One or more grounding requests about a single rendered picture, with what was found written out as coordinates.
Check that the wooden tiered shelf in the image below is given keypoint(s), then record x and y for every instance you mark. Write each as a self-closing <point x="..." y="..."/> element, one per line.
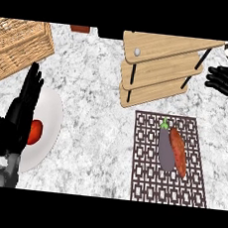
<point x="157" y="69"/>

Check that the black appliance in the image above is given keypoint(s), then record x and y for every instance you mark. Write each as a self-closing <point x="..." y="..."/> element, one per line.
<point x="109" y="33"/>

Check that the wicker basket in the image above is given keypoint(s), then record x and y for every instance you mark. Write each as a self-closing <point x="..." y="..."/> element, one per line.
<point x="16" y="47"/>

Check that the white plate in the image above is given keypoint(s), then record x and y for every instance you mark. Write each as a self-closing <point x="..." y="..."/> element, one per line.
<point x="46" y="125"/>

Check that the purple eggplant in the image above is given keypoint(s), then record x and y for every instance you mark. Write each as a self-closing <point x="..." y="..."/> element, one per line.
<point x="166" y="149"/>

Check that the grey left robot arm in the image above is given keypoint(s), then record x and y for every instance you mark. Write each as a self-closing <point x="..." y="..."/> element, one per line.
<point x="0" y="173"/>

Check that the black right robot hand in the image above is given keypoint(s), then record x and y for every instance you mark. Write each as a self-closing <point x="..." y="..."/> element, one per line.
<point x="227" y="81"/>

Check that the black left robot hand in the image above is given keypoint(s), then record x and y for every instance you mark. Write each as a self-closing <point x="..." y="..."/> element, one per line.
<point x="19" y="116"/>

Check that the red tomato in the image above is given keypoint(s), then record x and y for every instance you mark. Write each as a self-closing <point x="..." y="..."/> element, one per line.
<point x="35" y="131"/>

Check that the brown patterned placemat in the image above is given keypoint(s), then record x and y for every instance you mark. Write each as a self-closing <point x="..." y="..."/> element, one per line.
<point x="167" y="178"/>

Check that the reddish brown block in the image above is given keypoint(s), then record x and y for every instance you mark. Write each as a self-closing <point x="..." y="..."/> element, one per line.
<point x="79" y="28"/>

